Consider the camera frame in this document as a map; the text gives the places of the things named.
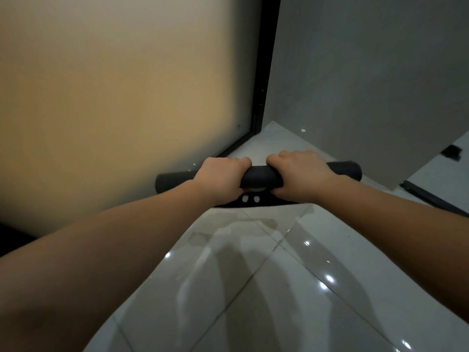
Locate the person's right hand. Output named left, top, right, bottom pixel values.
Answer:
left=266, top=150, right=337, bottom=203

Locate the person's left hand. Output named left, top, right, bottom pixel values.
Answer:
left=190, top=157, right=253, bottom=208

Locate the black foam handlebar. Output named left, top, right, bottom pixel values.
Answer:
left=155, top=161, right=363, bottom=195

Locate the person's left forearm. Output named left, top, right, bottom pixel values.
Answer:
left=0, top=179, right=220, bottom=352

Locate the person's right forearm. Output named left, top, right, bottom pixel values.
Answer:
left=311, top=174, right=469, bottom=325

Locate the frosted glass door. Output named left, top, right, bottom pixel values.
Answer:
left=0, top=0, right=263, bottom=226

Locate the black floor door track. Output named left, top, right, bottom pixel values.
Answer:
left=399, top=180, right=469, bottom=218

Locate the black handle bracket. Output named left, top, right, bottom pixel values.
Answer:
left=213, top=187, right=299, bottom=209

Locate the black door frame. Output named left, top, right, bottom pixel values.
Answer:
left=216, top=0, right=281, bottom=159

